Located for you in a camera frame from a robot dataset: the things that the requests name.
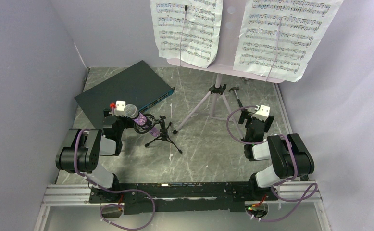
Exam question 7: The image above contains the dark network switch box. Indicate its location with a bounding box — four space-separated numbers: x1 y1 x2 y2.
75 61 175 129

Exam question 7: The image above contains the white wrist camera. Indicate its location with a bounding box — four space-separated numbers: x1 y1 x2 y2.
253 105 270 122
110 101 126 116

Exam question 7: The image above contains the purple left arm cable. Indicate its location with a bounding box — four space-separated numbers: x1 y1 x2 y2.
74 129 156 231

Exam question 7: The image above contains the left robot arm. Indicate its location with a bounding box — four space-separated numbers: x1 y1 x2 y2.
55 109 135 191

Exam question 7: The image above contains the aluminium table edge rail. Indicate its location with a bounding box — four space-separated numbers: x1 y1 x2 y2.
273 83 293 134

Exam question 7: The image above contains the sheet music page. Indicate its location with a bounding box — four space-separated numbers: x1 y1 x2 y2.
150 0 223 68
233 0 343 82

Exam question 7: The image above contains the aluminium front frame rail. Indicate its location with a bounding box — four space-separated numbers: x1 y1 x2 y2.
41 181 322 206

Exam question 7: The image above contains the claw hammer with black grip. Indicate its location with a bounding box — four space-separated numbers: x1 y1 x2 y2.
229 87 243 107

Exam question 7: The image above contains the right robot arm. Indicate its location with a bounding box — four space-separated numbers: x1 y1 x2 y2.
238 107 315 190

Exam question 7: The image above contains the black mini tripod mic stand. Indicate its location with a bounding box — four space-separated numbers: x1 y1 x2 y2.
144 115 183 154

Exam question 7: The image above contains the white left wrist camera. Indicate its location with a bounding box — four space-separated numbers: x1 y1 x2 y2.
110 101 126 116

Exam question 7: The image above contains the pink music stand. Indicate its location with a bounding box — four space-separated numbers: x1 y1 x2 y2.
167 0 283 134

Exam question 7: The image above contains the purple glitter microphone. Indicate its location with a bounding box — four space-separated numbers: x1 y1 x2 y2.
124 104 160 138

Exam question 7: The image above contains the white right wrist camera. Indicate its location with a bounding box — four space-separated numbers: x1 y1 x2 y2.
253 105 270 122

